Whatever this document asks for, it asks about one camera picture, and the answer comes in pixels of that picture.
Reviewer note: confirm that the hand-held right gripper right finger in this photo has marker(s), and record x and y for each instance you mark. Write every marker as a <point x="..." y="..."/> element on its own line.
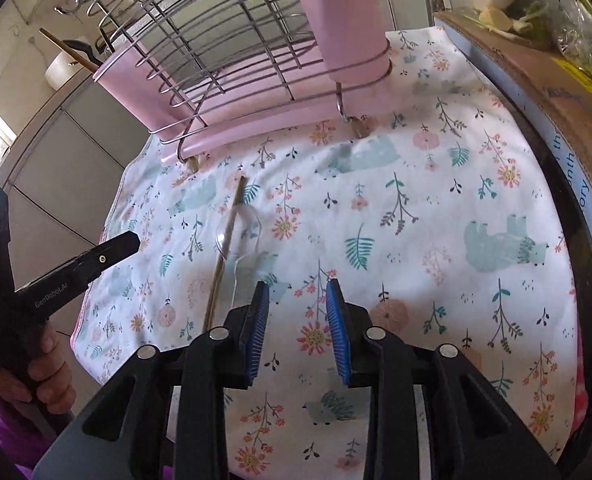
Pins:
<point x="337" y="330"/>

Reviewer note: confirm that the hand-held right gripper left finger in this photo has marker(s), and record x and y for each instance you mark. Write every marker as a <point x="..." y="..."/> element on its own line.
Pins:
<point x="258" y="330"/>

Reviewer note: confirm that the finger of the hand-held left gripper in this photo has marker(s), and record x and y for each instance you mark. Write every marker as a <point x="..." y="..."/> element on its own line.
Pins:
<point x="103" y="257"/>

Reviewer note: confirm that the wooden chopstick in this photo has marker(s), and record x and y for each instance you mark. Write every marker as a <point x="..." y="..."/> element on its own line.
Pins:
<point x="68" y="50"/>
<point x="226" y="240"/>

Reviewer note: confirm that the clear plastic spoon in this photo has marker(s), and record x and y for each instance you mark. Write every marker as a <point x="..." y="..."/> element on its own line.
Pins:
<point x="251" y="225"/>

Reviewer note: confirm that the pink plastic utensil cup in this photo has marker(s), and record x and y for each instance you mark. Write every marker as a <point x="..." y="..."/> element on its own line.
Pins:
<point x="126" y="95"/>
<point x="336" y="10"/>

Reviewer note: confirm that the person's left hand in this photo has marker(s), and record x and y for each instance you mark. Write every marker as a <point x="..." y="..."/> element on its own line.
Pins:
<point x="51" y="370"/>

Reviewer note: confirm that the grey kitchen counter cabinet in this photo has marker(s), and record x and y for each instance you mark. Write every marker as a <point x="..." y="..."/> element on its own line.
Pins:
<point x="51" y="160"/>

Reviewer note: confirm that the floral printed cloth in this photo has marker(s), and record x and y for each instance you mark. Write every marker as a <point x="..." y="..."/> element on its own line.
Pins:
<point x="425" y="185"/>

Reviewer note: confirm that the white pot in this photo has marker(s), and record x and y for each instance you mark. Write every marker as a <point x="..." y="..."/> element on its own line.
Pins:
<point x="61" y="76"/>

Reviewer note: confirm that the pink plastic drip tray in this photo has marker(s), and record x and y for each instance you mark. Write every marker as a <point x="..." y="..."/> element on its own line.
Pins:
<point x="256" y="120"/>

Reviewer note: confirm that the black chopstick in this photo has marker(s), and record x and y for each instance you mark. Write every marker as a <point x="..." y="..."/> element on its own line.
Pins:
<point x="106" y="42"/>

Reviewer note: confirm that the brown cardboard box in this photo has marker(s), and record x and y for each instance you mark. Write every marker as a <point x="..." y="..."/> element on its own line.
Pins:
<point x="550" y="90"/>

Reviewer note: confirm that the clear plastic bag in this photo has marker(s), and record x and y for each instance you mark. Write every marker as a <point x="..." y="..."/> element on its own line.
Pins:
<point x="575" y="25"/>

